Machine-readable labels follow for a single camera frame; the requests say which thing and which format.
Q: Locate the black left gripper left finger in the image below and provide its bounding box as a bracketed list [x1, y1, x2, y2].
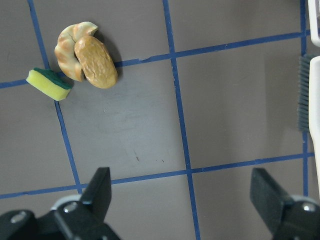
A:
[54, 167, 112, 240]

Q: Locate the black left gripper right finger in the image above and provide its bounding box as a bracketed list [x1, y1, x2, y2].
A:
[249, 168, 320, 240]

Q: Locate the yellow green sponge piece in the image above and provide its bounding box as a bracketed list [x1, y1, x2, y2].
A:
[26, 67, 72, 101]

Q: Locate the beige hand brush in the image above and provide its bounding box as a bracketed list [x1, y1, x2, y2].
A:
[297, 54, 320, 184]

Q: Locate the toy bread loaf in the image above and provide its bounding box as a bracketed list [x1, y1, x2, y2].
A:
[74, 36, 118, 89]

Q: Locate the toy croissant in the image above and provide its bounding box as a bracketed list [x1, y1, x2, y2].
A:
[54, 21, 98, 82]

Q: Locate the beige dustpan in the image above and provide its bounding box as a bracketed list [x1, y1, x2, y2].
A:
[307, 0, 320, 47]

